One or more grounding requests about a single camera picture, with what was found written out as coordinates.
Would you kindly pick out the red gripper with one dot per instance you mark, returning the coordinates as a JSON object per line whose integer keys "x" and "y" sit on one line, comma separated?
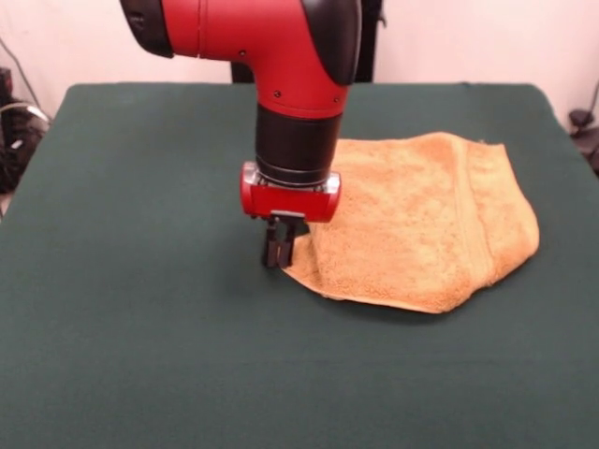
{"x": 290, "y": 203}

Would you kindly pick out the tan terry cloth towel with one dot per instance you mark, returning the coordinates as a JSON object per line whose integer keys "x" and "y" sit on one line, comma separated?
{"x": 421, "y": 224}

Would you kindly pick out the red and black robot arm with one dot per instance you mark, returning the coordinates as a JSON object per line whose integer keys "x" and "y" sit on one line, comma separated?
{"x": 290, "y": 70}

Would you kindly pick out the dark green table cloth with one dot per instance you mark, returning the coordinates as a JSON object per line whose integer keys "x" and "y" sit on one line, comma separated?
{"x": 140, "y": 327}

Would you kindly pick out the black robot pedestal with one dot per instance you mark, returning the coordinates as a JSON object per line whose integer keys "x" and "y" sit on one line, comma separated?
{"x": 369, "y": 42}

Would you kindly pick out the grey pedestal leg round foot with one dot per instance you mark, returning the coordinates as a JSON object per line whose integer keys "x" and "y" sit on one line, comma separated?
{"x": 581, "y": 117}

